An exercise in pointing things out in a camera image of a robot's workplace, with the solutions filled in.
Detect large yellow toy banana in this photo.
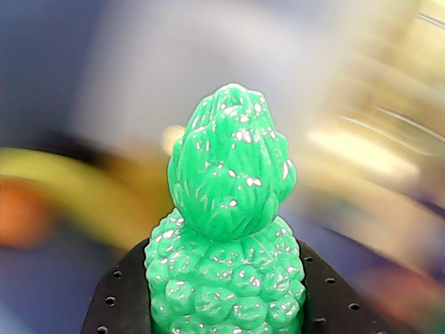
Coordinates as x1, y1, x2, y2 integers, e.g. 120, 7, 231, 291
0, 148, 164, 251

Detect orange toy fruit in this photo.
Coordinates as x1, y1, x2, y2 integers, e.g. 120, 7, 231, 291
0, 180, 53, 250

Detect green toy pineapple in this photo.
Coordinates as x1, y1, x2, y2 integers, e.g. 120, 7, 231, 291
144, 82, 307, 334

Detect blue wooden toy kitchen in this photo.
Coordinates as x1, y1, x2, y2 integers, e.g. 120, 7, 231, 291
0, 0, 445, 334

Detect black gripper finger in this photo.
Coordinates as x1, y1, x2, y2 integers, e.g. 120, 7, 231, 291
80, 238, 154, 334
297, 239, 387, 334

